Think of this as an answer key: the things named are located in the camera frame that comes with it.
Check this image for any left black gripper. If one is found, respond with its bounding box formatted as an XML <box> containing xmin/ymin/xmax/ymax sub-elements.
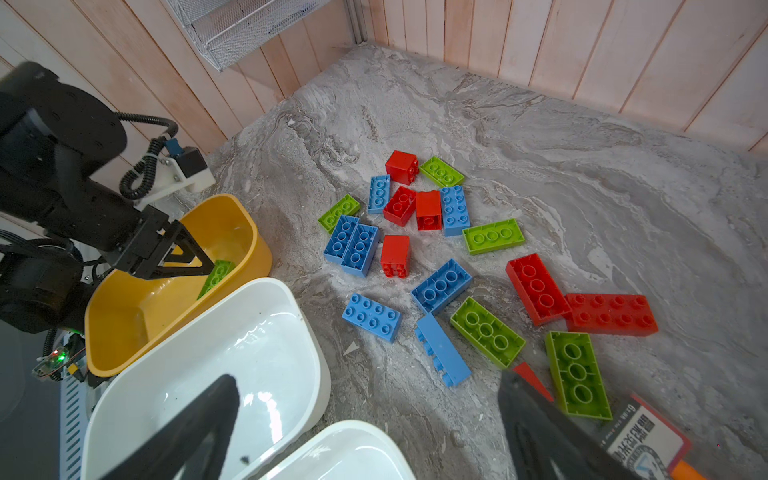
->
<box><xmin>95</xmin><ymin>206</ymin><xmax>215</xmax><ymax>280</ymax></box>

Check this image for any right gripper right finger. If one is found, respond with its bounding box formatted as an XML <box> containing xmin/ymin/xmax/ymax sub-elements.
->
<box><xmin>497</xmin><ymin>370</ymin><xmax>638</xmax><ymax>479</ymax></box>

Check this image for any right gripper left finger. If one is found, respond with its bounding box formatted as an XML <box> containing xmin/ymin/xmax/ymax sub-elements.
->
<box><xmin>103</xmin><ymin>374</ymin><xmax>239</xmax><ymax>479</ymax></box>

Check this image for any green lego brick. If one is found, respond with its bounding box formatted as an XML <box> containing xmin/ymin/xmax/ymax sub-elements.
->
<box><xmin>318</xmin><ymin>194</ymin><xmax>361</xmax><ymax>234</ymax></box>
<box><xmin>197</xmin><ymin>260</ymin><xmax>235</xmax><ymax>299</ymax></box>
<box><xmin>545</xmin><ymin>331</ymin><xmax>613</xmax><ymax>421</ymax></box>
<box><xmin>462</xmin><ymin>219</ymin><xmax>525</xmax><ymax>255</ymax></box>
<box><xmin>450</xmin><ymin>297</ymin><xmax>526</xmax><ymax>370</ymax></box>
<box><xmin>420</xmin><ymin>156</ymin><xmax>465</xmax><ymax>189</ymax></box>

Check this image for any blue lego brick bottom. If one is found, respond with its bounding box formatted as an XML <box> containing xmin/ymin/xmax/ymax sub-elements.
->
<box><xmin>342</xmin><ymin>293</ymin><xmax>402</xmax><ymax>343</ymax></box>

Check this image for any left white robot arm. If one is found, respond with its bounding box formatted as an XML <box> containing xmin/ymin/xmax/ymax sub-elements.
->
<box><xmin>1</xmin><ymin>61</ymin><xmax>214</xmax><ymax>334</ymax></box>

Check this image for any small red lego brick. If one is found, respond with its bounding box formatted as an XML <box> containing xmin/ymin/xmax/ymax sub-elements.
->
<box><xmin>513</xmin><ymin>362</ymin><xmax>554</xmax><ymax>403</ymax></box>

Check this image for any yellow plastic bin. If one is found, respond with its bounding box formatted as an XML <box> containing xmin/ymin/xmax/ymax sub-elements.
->
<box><xmin>85</xmin><ymin>194</ymin><xmax>272</xmax><ymax>378</ymax></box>

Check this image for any middle white plastic bin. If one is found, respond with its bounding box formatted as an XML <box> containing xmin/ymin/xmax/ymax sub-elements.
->
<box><xmin>81</xmin><ymin>278</ymin><xmax>331</xmax><ymax>479</ymax></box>

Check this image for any white plastic bin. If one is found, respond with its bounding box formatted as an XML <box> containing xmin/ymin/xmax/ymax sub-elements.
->
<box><xmin>81</xmin><ymin>278</ymin><xmax>331</xmax><ymax>479</ymax></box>
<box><xmin>263</xmin><ymin>420</ymin><xmax>415</xmax><ymax>480</ymax></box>

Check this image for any blue lego brick side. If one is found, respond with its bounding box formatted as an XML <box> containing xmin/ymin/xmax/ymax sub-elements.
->
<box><xmin>414</xmin><ymin>314</ymin><xmax>471</xmax><ymax>387</ymax></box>

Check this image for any right white plastic bin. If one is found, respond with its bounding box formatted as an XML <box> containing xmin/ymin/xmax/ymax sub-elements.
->
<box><xmin>263</xmin><ymin>420</ymin><xmax>415</xmax><ymax>480</ymax></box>

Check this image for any red long lego right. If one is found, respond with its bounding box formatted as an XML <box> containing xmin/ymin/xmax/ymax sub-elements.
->
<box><xmin>565</xmin><ymin>293</ymin><xmax>659</xmax><ymax>337</ymax></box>

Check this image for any red long lego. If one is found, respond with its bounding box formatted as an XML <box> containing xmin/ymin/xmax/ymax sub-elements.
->
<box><xmin>506</xmin><ymin>253</ymin><xmax>572</xmax><ymax>327</ymax></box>
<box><xmin>565</xmin><ymin>293</ymin><xmax>659</xmax><ymax>337</ymax></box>

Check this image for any red long lego left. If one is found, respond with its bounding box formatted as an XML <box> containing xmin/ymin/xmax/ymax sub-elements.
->
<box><xmin>506</xmin><ymin>253</ymin><xmax>572</xmax><ymax>327</ymax></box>

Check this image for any blue double lego brick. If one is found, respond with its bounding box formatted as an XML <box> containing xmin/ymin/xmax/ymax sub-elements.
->
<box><xmin>323</xmin><ymin>215</ymin><xmax>381</xmax><ymax>277</ymax></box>

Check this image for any blue lego brick upright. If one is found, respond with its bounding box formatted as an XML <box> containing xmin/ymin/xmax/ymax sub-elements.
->
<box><xmin>411</xmin><ymin>259</ymin><xmax>473</xmax><ymax>315</ymax></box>

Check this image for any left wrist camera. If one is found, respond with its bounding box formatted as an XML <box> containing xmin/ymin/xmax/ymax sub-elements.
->
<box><xmin>134</xmin><ymin>147</ymin><xmax>216</xmax><ymax>210</ymax></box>

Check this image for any white wire mesh shelf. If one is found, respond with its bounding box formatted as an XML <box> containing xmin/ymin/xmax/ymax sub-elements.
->
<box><xmin>167</xmin><ymin>0</ymin><xmax>326</xmax><ymax>72</ymax></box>

